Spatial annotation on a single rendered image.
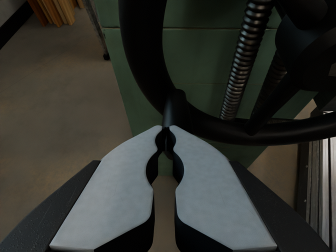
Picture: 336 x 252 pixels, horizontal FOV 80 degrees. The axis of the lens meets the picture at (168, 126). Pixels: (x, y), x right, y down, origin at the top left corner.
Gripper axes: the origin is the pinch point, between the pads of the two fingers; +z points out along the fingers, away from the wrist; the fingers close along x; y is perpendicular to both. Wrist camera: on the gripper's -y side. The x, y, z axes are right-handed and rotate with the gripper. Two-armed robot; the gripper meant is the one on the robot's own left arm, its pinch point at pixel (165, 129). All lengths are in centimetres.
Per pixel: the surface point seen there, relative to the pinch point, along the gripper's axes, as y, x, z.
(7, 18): -7, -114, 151
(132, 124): 19.6, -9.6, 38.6
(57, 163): 54, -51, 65
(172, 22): -5.6, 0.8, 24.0
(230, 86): 1.5, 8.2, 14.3
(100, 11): -7.1, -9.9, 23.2
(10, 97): 34, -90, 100
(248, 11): -6.7, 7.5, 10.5
